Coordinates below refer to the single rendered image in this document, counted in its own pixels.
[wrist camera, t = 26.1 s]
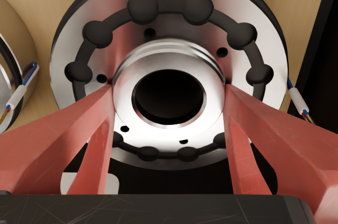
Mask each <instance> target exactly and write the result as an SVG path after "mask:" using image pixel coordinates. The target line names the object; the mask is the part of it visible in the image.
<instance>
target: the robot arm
mask: <svg viewBox="0 0 338 224"><path fill-rule="evenodd" d="M115 115H116V112H115V108H114V102H113V94H112V85H104V86H103V87H101V88H99V89H97V90H96V91H94V92H92V93H91V94H89V95H87V96H85V97H84V98H82V99H80V100H79V101H77V102H75V103H73V104H72V105H70V106H68V107H65V108H63V109H61V110H58V111H56V112H53V113H51V114H49V115H46V116H44V117H41V118H39V119H37V120H34V121H32V122H29V123H27V124H25V125H22V126H20V127H17V128H15V129H13V130H10V131H8V132H5V133H3V134H1V135H0V224H338V134H336V133H334V132H331V131H329V130H326V129H324V128H322V127H319V126H317V125H314V124H312V123H309V122H307V121H305V120H302V119H300V118H297V117H295V116H293V115H290V114H288V113H285V112H283V111H280V110H278V109H276V108H273V107H271V106H269V105H267V104H265V103H264V102H262V101H260V100H258V99H257V98H255V97H253V96H251V95H250V94H248V93H246V92H245V91H243V90H241V89H239V88H238V87H236V86H234V85H232V84H226V95H225V103H224V109H223V112H222V115H223V124H224V134H225V143H226V150H227V156H228V162H229V168H230V174H231V180H232V186H233V192H234V194H104V192H105V186H106V180H107V174H108V168H109V162H110V156H111V150H112V143H113V134H114V125H115ZM89 138H90V140H89ZM248 138H249V139H250V140H251V142H252V143H253V144H254V145H255V146H256V148H257V149H258V150H259V151H260V153H261V154H262V155H263V156H264V158H265V159H266V160H267V161H268V163H269V164H270V165H271V166H272V168H273V169H274V170H275V172H276V175H277V181H278V191H277V194H276V195H272V193H271V191H270V189H269V187H268V186H267V184H266V182H265V180H264V178H263V176H262V174H261V172H260V170H259V168H258V166H257V163H256V160H255V157H254V154H253V152H252V149H251V146H250V143H249V139H248ZM88 140H89V143H88V146H87V149H86V152H85V155H84V158H83V161H82V163H81V166H80V168H79V171H78V173H77V175H76V176H75V178H74V180H73V182H72V184H71V186H70V188H69V190H68V191H67V193H66V194H61V190H60V182H61V177H62V173H63V171H64V169H65V168H66V167H67V166H68V164H69V163H70V162H71V161H72V159H73V158H74V157H75V156H76V154H77V153H78V152H79V151H80V149H81V148H82V147H83V146H84V144H85V143H86V142H87V141H88Z"/></svg>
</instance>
